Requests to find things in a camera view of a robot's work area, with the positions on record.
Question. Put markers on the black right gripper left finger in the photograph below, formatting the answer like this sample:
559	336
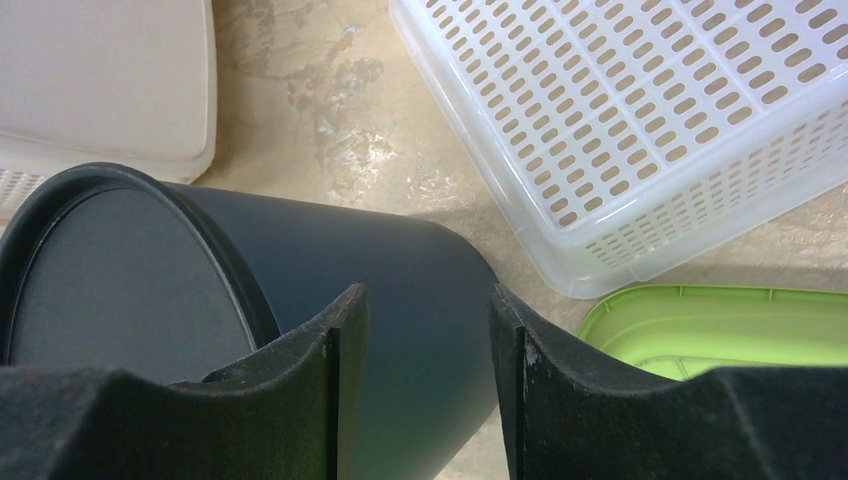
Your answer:
286	411

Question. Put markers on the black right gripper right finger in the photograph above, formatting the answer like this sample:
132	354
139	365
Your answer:
570	411

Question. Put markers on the lime green plastic basin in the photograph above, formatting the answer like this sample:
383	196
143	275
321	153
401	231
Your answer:
681	331

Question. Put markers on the black cylindrical bucket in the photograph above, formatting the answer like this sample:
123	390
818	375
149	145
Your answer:
105	267

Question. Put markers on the white lattice plastic basket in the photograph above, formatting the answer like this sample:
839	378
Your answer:
621	139

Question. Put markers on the cream perforated storage basket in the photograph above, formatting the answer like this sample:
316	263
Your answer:
127	82

